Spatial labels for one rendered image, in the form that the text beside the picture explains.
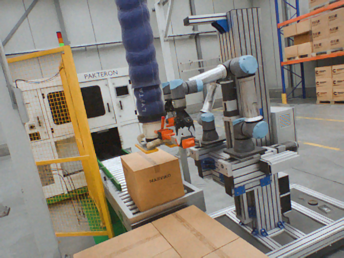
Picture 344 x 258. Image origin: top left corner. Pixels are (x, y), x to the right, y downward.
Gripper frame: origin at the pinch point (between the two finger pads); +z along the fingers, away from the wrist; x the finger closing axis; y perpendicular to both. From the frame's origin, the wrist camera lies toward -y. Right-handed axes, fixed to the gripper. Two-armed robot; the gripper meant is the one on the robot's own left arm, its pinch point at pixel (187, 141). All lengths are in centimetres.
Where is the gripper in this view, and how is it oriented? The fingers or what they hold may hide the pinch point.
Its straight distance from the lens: 146.0
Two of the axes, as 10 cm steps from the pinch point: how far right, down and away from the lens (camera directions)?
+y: -3.5, -1.1, 9.3
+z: 1.7, 9.7, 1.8
